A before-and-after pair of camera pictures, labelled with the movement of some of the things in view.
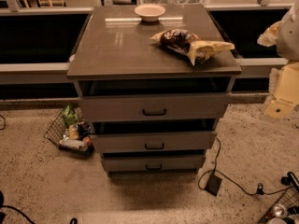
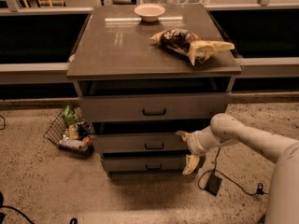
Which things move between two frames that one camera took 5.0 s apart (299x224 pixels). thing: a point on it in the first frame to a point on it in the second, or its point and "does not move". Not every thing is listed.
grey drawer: [152, 163] does not move
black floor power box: [213, 185] does not move
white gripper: [289, 37] to [193, 144]
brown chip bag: [186, 42] does not move
